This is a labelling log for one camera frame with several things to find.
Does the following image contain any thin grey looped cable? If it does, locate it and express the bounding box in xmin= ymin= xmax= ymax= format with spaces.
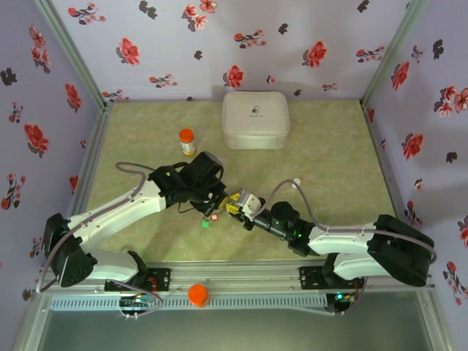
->
xmin=117 ymin=283 xmax=170 ymax=322

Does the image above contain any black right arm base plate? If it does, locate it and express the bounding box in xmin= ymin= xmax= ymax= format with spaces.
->
xmin=298 ymin=265 xmax=366 ymax=292

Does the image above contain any aluminium frame side rail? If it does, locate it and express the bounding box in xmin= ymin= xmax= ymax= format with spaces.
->
xmin=67 ymin=102 xmax=115 ymax=220
xmin=360 ymin=100 xmax=410 ymax=220

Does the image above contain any aluminium frame post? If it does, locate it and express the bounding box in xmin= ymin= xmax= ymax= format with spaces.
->
xmin=360 ymin=0 xmax=429 ymax=110
xmin=32 ymin=0 xmax=114 ymax=110

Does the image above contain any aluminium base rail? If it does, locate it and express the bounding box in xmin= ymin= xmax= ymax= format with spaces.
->
xmin=93 ymin=260 xmax=437 ymax=295

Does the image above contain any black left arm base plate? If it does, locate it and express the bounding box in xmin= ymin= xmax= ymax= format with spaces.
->
xmin=105 ymin=268 xmax=172 ymax=294

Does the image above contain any grey slotted cable duct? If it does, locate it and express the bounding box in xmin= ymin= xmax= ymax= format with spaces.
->
xmin=49 ymin=293 xmax=328 ymax=312

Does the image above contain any orange plastic cylinder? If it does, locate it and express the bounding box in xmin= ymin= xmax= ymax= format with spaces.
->
xmin=187 ymin=283 xmax=209 ymax=309

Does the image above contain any orange capped pill bottle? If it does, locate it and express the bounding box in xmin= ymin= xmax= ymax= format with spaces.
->
xmin=178 ymin=128 xmax=197 ymax=157

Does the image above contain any small circuit board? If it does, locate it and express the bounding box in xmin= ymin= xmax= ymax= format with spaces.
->
xmin=333 ymin=291 xmax=358 ymax=306
xmin=119 ymin=295 xmax=154 ymax=310

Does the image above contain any white zipped medicine pouch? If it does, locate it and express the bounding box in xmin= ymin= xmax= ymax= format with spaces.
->
xmin=222 ymin=90 xmax=291 ymax=151

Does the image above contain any keyring bunch with coloured tags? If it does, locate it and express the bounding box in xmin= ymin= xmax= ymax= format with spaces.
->
xmin=200 ymin=199 xmax=235 ymax=229

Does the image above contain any grey left arm cable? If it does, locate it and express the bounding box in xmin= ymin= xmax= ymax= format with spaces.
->
xmin=36 ymin=161 xmax=159 ymax=295

